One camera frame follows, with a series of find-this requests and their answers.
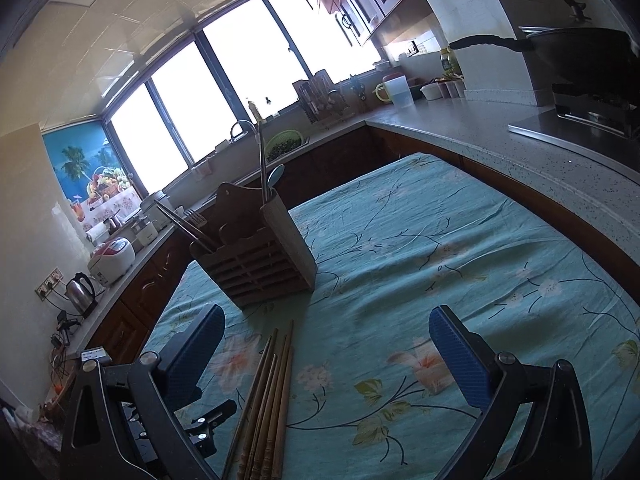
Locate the gas stove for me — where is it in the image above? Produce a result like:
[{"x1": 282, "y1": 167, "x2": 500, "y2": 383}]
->
[{"x1": 507, "y1": 82, "x2": 640, "y2": 141}]

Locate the teal floral tablecloth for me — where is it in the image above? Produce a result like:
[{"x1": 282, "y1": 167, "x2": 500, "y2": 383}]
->
[{"x1": 137, "y1": 152, "x2": 640, "y2": 480}]

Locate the large kitchen window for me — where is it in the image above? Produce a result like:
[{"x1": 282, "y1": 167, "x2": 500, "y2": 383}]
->
[{"x1": 102, "y1": 0, "x2": 386, "y2": 196}]

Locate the metal fork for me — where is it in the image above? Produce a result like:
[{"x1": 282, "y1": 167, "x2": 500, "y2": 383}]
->
[{"x1": 186, "y1": 209, "x2": 221, "y2": 251}]

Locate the green and white pitcher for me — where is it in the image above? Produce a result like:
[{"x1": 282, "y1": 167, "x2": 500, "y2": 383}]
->
[{"x1": 375, "y1": 74, "x2": 417, "y2": 108}]

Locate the paper towel roll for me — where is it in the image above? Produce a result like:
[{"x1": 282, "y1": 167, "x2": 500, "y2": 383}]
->
[{"x1": 85, "y1": 222, "x2": 111, "y2": 246}]

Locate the white and pink rice cooker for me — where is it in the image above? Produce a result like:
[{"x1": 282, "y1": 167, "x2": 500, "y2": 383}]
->
[{"x1": 87, "y1": 239, "x2": 137, "y2": 283}]

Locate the metal chopstick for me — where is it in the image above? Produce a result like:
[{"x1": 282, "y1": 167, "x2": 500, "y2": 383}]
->
[
  {"x1": 154, "y1": 200, "x2": 213, "y2": 254},
  {"x1": 256, "y1": 121, "x2": 269, "y2": 207},
  {"x1": 162, "y1": 204, "x2": 219, "y2": 251}
]

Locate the green colander with vegetables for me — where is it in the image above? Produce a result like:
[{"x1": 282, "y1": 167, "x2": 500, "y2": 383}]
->
[{"x1": 265, "y1": 130, "x2": 306, "y2": 161}]

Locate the small white electric cooker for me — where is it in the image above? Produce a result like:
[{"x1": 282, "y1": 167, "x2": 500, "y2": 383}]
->
[{"x1": 131, "y1": 215, "x2": 161, "y2": 246}]

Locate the curved sink faucet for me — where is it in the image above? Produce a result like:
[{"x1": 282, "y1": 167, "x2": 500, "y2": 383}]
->
[{"x1": 230, "y1": 120, "x2": 261, "y2": 143}]

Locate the yellow oil bottle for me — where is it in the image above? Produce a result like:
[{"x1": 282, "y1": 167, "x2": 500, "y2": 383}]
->
[{"x1": 440, "y1": 47, "x2": 463, "y2": 81}]

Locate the wall socket strip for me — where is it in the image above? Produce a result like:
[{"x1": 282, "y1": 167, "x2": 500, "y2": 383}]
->
[{"x1": 34, "y1": 270, "x2": 65, "y2": 301}]

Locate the dish rack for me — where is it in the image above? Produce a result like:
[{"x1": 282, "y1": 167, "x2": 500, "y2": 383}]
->
[{"x1": 292, "y1": 71, "x2": 353, "y2": 123}]

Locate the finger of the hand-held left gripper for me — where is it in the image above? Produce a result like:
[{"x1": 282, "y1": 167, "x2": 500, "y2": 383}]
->
[{"x1": 181, "y1": 399, "x2": 237, "y2": 458}]

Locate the steel electric kettle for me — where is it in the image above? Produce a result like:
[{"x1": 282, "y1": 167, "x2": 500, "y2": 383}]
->
[{"x1": 65, "y1": 272, "x2": 97, "y2": 316}]

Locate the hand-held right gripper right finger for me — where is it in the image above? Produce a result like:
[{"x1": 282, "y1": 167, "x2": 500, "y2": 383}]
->
[{"x1": 428, "y1": 305, "x2": 593, "y2": 480}]

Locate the steel pot with lid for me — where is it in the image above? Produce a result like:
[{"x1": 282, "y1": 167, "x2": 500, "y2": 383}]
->
[{"x1": 140, "y1": 190, "x2": 173, "y2": 216}]

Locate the tropical wall poster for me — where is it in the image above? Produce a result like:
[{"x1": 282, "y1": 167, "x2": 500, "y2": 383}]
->
[{"x1": 42, "y1": 120, "x2": 138, "y2": 233}]

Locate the wooden utensil holder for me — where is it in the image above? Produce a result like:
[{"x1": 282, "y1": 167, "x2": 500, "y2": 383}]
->
[{"x1": 189, "y1": 181, "x2": 318, "y2": 309}]

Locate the black charger with cables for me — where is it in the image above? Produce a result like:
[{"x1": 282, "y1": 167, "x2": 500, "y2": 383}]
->
[{"x1": 50, "y1": 310, "x2": 81, "y2": 376}]

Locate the wooden chopstick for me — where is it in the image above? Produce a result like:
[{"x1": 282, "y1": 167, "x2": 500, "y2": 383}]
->
[
  {"x1": 237, "y1": 329, "x2": 279, "y2": 480},
  {"x1": 274, "y1": 320, "x2": 296, "y2": 480},
  {"x1": 261, "y1": 334, "x2": 290, "y2": 480},
  {"x1": 249, "y1": 354, "x2": 278, "y2": 480},
  {"x1": 221, "y1": 336, "x2": 273, "y2": 480}
]

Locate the metal spoon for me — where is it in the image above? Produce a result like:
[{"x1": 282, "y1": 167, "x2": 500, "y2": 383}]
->
[{"x1": 267, "y1": 164, "x2": 286, "y2": 201}]

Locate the black wok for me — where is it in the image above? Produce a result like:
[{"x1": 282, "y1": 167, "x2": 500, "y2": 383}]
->
[{"x1": 448, "y1": 27, "x2": 640, "y2": 93}]

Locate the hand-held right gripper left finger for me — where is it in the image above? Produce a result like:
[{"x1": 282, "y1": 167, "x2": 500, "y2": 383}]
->
[{"x1": 60, "y1": 303, "x2": 227, "y2": 480}]

